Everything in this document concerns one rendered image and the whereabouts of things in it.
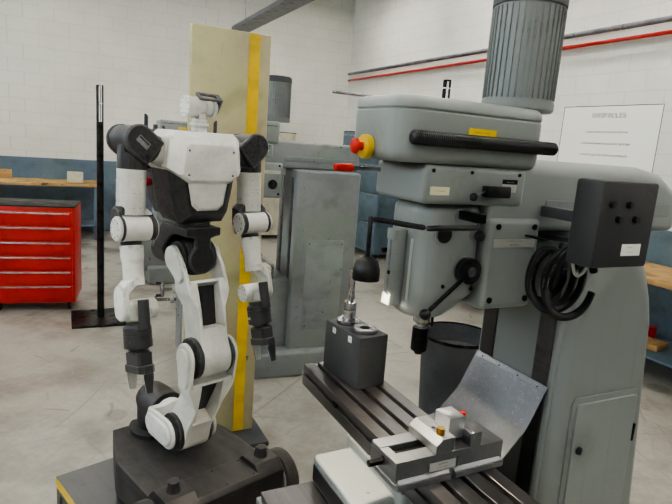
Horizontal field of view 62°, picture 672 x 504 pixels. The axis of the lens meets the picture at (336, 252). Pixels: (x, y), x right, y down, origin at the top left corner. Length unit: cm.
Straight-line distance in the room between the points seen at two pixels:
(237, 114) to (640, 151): 434
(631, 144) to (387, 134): 516
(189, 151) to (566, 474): 154
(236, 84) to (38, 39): 743
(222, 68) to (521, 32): 182
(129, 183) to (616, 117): 546
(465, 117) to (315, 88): 983
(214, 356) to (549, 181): 119
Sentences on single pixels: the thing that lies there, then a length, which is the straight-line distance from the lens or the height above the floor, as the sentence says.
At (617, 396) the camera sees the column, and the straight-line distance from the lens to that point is 201.
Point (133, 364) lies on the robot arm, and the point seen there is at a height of 103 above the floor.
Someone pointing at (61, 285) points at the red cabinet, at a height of 25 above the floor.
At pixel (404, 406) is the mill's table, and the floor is 94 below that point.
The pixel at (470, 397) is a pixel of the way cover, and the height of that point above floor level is 96.
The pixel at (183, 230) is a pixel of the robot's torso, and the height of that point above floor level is 144.
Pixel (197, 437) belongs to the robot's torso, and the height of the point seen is 67.
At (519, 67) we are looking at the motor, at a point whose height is 200.
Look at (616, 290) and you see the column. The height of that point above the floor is 140.
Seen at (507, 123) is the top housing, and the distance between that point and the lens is 153.
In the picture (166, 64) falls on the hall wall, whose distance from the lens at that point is 1045.
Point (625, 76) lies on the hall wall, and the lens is 658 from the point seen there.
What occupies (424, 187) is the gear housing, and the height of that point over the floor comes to 167.
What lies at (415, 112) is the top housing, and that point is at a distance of 136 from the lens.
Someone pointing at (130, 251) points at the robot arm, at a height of 138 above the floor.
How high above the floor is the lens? 176
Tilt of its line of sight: 11 degrees down
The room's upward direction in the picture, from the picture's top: 4 degrees clockwise
